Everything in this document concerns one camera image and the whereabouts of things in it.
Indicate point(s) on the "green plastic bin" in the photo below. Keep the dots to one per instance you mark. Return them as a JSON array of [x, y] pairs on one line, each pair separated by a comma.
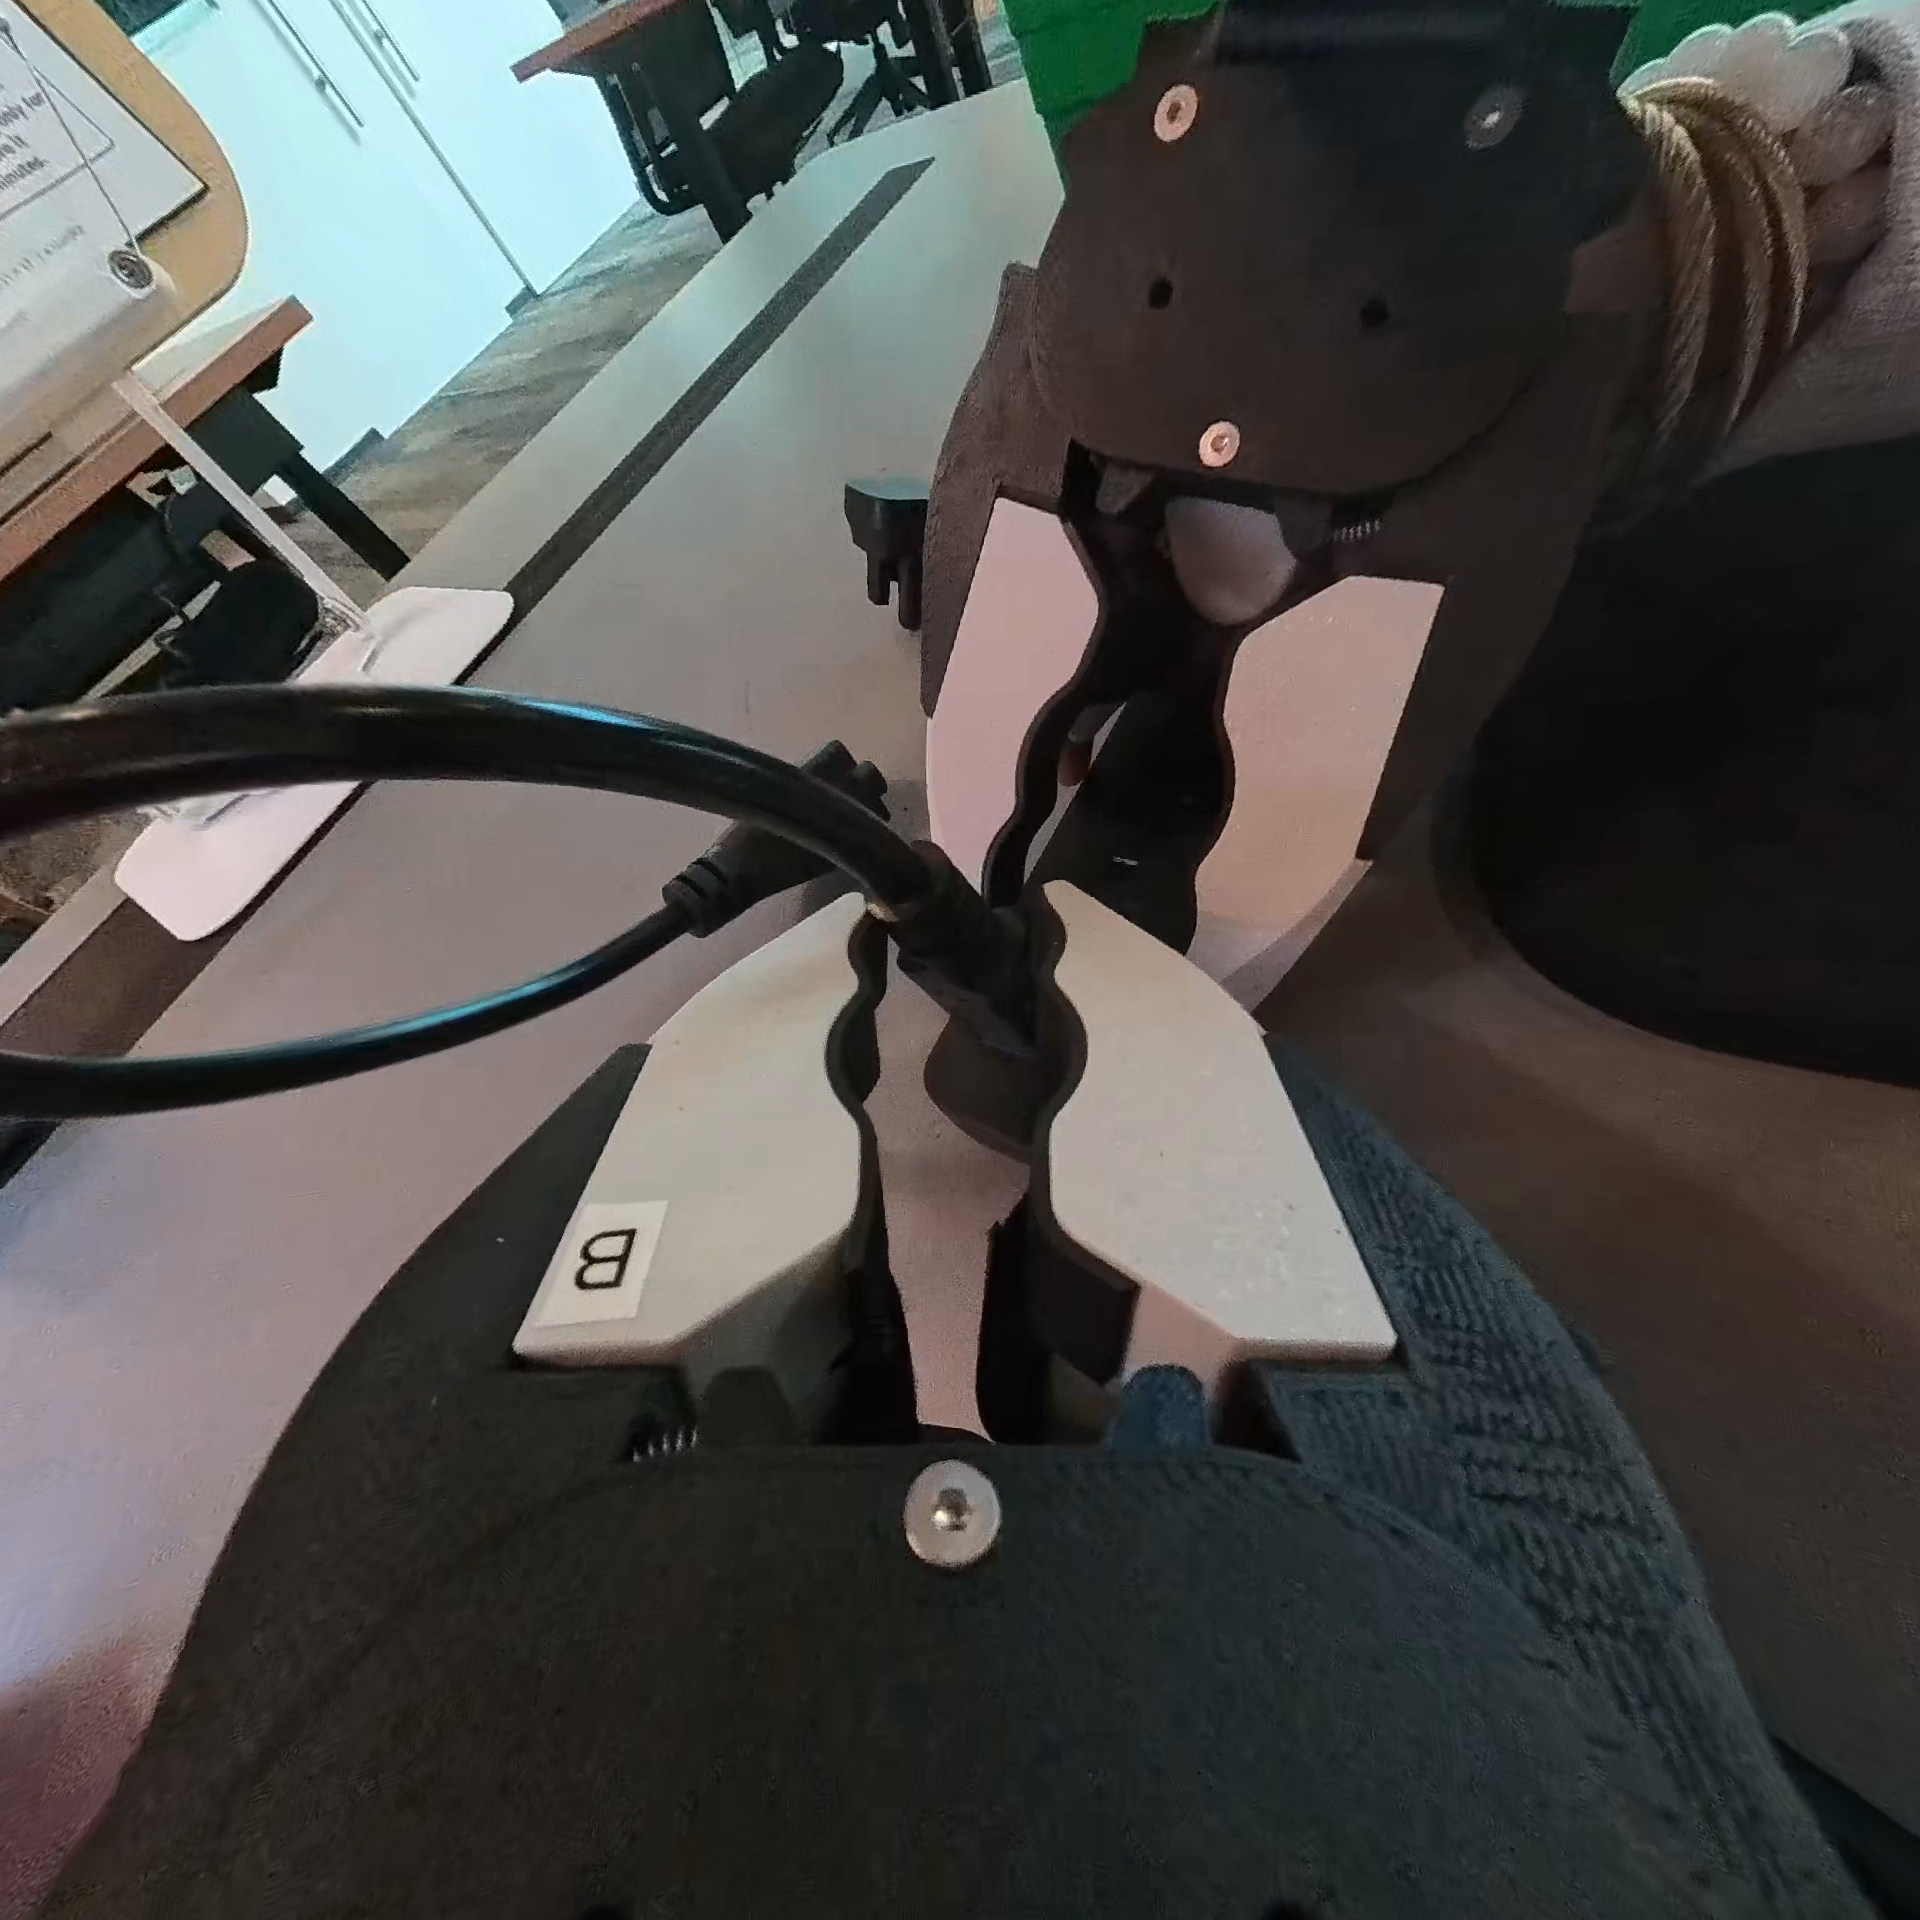
[[1096, 74]]

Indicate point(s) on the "black office chair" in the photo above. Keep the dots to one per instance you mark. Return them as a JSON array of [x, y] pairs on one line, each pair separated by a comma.
[[885, 47], [763, 105]]

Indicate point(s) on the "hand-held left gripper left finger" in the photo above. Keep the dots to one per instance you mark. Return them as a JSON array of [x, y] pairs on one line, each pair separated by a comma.
[[703, 1170]]

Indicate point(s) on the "brown top office desk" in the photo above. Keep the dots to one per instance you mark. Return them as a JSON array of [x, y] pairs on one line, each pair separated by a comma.
[[599, 47]]

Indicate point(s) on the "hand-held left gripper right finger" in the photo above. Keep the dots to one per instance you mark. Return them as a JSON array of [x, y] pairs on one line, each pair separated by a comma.
[[1200, 1186]]

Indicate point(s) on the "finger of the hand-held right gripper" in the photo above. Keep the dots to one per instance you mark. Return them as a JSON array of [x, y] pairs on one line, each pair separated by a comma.
[[1326, 720], [1005, 659]]

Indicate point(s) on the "brown top desk black frame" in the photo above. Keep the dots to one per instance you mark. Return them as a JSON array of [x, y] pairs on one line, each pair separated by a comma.
[[195, 353]]

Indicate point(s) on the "person's right forearm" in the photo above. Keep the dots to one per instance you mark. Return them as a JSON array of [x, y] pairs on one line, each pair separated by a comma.
[[1859, 299]]

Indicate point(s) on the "black round fabric pad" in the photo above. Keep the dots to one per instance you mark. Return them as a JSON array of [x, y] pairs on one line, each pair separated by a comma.
[[1694, 782]]

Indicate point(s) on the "person's right hand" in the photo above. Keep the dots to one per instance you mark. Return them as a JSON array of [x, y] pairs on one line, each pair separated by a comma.
[[1231, 564]]

